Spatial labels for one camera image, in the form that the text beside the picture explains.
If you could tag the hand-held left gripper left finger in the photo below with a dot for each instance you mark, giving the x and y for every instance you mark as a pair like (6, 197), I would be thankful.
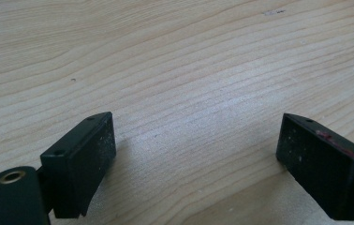
(78, 162)

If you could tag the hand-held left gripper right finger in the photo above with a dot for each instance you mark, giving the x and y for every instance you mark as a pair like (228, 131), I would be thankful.
(321, 168)

